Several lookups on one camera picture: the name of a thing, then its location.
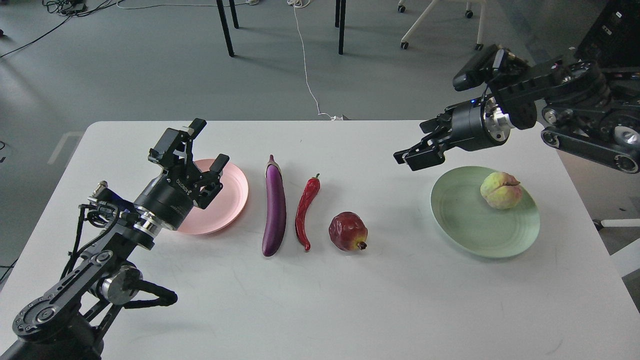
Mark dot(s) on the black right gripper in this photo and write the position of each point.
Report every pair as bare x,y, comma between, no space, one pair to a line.
471,126

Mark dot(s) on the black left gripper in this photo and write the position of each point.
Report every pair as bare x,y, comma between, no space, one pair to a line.
181,185

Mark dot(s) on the yellow green peach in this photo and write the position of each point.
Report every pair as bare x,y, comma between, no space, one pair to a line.
501,190

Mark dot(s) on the purple eggplant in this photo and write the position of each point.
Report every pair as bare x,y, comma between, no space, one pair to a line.
276,212

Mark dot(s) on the red chili pepper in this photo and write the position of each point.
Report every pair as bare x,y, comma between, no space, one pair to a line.
309,193

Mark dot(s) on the red pomegranate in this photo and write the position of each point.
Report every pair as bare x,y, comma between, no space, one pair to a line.
348,232

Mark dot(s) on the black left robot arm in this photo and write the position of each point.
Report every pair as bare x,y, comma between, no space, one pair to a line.
70,320

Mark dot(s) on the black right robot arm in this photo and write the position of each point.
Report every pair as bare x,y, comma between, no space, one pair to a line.
585,111

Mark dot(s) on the pink plate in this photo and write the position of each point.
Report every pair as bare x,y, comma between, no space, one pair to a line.
224,208

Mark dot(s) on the green plate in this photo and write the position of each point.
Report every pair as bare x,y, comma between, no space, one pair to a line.
472,224

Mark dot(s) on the white rolling chair base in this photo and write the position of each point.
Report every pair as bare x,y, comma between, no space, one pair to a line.
473,9

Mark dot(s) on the black table legs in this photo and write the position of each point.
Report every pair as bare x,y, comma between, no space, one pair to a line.
339,22

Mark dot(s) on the black equipment case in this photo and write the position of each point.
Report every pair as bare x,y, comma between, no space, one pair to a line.
613,41

